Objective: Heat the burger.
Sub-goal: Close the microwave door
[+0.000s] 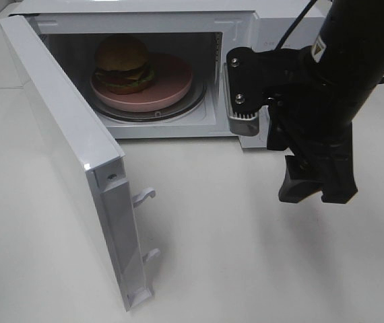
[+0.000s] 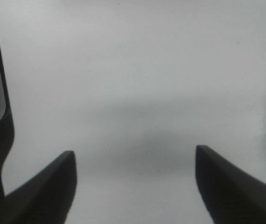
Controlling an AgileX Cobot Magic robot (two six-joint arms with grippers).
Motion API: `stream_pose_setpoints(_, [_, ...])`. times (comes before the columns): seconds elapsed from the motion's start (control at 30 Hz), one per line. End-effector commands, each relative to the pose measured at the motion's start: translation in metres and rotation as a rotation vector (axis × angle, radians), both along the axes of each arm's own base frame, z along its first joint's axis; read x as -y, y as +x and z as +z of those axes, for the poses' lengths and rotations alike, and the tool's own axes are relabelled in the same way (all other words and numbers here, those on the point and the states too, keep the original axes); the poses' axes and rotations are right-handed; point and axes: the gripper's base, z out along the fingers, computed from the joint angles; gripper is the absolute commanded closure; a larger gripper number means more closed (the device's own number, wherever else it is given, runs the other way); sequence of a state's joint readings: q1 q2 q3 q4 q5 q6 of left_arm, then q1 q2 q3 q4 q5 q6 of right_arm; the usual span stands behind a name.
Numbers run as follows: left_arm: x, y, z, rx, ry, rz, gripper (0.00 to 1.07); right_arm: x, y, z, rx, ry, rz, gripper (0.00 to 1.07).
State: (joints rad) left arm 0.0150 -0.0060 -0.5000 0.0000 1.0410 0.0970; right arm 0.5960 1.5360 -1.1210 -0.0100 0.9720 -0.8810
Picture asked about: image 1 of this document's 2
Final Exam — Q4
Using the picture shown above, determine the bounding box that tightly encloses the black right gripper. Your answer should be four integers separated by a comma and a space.
257, 46, 358, 204

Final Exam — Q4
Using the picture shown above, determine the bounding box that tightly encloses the pink round plate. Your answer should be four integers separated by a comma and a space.
90, 52, 196, 112

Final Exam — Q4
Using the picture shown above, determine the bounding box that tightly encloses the white microwave door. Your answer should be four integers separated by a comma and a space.
0, 15, 160, 310

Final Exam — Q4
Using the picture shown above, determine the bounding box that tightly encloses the burger with lettuce and cheese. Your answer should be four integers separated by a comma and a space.
92, 34, 156, 95

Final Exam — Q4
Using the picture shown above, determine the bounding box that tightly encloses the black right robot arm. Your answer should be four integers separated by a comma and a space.
261, 1, 384, 204

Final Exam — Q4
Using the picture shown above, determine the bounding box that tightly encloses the glass microwave turntable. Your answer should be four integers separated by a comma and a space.
88, 80, 207, 123

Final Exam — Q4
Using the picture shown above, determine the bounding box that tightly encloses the white microwave oven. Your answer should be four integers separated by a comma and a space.
10, 1, 329, 149

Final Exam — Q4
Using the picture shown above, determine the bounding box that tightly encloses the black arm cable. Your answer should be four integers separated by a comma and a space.
276, 0, 319, 50

